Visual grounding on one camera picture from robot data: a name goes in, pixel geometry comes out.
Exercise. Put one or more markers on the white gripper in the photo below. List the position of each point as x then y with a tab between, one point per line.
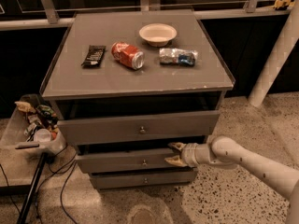
190	155

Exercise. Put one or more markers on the grey drawer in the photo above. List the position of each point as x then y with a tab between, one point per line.
138	128
136	179
110	162

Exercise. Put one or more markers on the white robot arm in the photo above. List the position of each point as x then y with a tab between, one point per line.
224	152

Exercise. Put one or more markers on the grey top drawer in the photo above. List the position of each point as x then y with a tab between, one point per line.
138	128

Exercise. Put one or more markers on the grey bottom drawer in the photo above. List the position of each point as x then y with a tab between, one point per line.
136	179

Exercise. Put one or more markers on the grey drawer cabinet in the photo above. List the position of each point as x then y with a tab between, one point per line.
114	90

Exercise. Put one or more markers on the crumpled silver blue bag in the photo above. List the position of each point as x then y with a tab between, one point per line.
183	57

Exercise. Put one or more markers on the red soda can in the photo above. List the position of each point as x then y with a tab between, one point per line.
128	55

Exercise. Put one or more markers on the white paper bowl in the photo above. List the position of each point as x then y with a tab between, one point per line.
158	34

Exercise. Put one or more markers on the black snack bar wrapper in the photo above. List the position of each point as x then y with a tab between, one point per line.
94	56

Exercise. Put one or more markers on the black pole stand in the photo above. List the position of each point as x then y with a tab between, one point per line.
32	189

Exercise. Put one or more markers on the clear plastic trash bin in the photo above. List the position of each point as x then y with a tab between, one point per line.
32	128

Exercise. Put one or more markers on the yellow clamp on railing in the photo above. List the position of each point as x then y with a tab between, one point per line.
282	4

